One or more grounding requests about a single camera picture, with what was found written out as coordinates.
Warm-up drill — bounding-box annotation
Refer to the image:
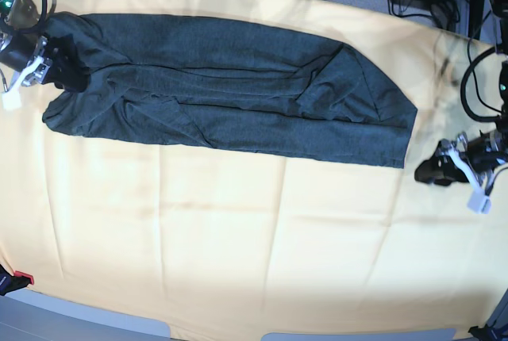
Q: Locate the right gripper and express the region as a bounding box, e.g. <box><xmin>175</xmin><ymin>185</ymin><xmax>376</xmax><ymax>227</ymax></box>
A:
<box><xmin>1</xmin><ymin>35</ymin><xmax>89</xmax><ymax>110</ymax></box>

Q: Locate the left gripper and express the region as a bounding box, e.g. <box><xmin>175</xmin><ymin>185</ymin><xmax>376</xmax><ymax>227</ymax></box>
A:
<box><xmin>414</xmin><ymin>130</ymin><xmax>507</xmax><ymax>214</ymax></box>

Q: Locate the dark grey long-sleeve T-shirt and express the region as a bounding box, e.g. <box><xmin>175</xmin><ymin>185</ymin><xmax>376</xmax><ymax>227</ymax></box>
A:
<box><xmin>43</xmin><ymin>13</ymin><xmax>418</xmax><ymax>168</ymax></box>

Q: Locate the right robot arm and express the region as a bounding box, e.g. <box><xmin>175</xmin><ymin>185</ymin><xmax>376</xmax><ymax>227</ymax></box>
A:
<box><xmin>1</xmin><ymin>0</ymin><xmax>88</xmax><ymax>110</ymax></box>

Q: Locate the black clamp lower right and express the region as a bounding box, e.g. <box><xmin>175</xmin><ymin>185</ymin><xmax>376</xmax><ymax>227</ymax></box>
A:
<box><xmin>468</xmin><ymin>325</ymin><xmax>507</xmax><ymax>341</ymax></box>

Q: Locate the red and black clamp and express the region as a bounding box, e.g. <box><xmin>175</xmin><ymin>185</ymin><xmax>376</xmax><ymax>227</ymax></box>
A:
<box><xmin>0</xmin><ymin>266</ymin><xmax>34</xmax><ymax>297</ymax></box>

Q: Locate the yellow table cloth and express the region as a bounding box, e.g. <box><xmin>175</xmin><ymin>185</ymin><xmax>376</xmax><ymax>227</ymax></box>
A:
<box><xmin>1</xmin><ymin>0</ymin><xmax>507</xmax><ymax>340</ymax></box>

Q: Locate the black table leg post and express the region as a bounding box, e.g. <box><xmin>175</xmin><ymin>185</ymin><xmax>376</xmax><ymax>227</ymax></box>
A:
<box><xmin>468</xmin><ymin>0</ymin><xmax>485</xmax><ymax>40</ymax></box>

